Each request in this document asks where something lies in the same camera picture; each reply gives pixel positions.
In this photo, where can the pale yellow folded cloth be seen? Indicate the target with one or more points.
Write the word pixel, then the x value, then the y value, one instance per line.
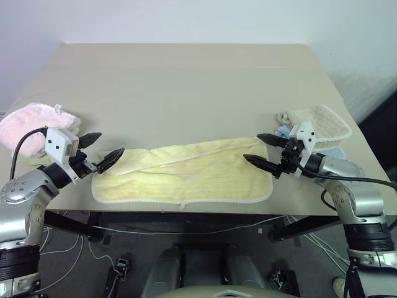
pixel 37 161

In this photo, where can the white shoe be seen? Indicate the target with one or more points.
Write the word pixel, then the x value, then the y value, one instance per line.
pixel 340 286

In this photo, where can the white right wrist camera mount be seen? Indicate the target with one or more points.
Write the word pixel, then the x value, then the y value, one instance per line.
pixel 307 135

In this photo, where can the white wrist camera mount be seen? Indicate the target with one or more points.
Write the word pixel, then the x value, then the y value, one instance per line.
pixel 57 144
pixel 307 135

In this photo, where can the pink fluffy towel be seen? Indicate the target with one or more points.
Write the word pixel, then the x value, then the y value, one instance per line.
pixel 28 124

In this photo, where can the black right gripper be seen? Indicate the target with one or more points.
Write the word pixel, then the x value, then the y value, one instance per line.
pixel 290 157

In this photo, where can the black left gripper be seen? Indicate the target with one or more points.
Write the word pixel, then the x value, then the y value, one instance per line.
pixel 81 166

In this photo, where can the beige rounded robot torso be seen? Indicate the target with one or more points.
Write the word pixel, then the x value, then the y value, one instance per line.
pixel 229 292

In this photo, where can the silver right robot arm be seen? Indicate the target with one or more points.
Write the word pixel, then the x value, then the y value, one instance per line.
pixel 366 198

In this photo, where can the black table frame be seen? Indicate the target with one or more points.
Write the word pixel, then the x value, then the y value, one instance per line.
pixel 186 222

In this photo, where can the beige towel with white trim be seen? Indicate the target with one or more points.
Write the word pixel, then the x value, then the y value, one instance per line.
pixel 328 124

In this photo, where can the black floor clamp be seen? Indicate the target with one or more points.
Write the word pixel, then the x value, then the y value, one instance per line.
pixel 280 277
pixel 119 269

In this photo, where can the yellow towel with white trim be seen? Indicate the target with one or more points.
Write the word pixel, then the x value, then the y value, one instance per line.
pixel 186 183

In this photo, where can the dark rounded silver robot leg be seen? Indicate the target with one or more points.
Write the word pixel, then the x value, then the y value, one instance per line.
pixel 164 270
pixel 245 270

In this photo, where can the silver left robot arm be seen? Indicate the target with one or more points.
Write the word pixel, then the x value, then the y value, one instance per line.
pixel 21 189

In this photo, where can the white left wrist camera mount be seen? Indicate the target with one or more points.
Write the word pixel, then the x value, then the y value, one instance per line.
pixel 57 144

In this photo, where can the light blue cloth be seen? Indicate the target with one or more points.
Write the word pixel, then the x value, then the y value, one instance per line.
pixel 282 133

